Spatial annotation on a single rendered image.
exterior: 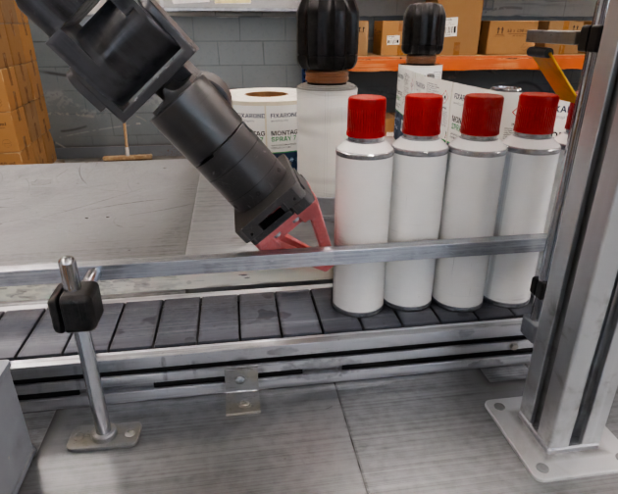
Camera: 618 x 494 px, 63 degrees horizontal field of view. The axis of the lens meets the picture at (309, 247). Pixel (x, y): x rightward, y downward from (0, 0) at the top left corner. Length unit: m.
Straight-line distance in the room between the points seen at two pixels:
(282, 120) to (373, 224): 0.44
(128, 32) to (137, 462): 0.32
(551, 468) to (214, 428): 0.27
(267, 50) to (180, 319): 4.40
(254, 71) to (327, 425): 4.50
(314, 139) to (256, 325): 0.31
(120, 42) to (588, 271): 0.36
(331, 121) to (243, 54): 4.15
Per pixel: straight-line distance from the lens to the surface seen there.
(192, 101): 0.41
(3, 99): 3.69
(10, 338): 0.54
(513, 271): 0.53
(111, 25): 0.41
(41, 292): 0.55
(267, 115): 0.86
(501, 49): 4.58
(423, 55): 1.08
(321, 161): 0.70
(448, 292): 0.51
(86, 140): 5.13
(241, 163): 0.41
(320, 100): 0.69
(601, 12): 0.43
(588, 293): 0.38
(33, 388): 0.51
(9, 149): 3.75
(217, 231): 0.70
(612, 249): 0.38
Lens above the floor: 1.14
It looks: 24 degrees down
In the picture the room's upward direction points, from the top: straight up
